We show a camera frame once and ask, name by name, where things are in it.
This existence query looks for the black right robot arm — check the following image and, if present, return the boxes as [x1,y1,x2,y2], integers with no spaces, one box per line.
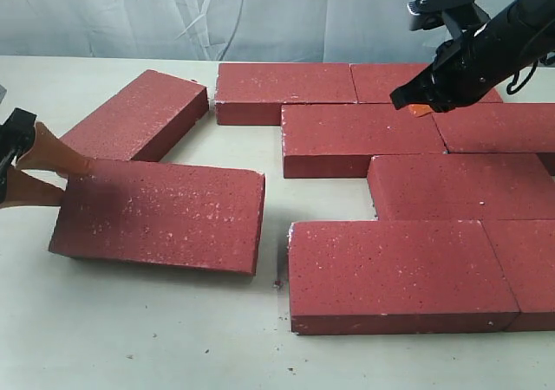
[390,0,554,113]

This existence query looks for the red brick second row right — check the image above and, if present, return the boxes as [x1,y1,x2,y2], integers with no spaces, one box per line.
[367,153,554,220]

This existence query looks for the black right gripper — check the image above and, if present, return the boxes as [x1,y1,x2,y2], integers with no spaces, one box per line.
[390,4,507,118]

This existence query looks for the red brick being placed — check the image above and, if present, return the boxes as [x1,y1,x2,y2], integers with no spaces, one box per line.
[281,104,445,179]

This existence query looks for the white backdrop cloth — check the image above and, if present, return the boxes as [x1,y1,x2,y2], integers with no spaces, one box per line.
[1,0,512,63]

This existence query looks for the red brick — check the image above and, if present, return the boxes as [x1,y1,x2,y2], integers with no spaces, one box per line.
[483,220,554,332]
[288,220,519,335]
[49,159,265,276]
[350,63,427,104]
[214,62,357,126]
[433,103,554,153]
[61,69,209,162]

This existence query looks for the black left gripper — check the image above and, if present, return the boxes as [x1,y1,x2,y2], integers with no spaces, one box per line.
[1,107,93,208]

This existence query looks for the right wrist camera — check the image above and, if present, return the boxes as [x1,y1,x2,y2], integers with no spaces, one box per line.
[407,0,479,31]

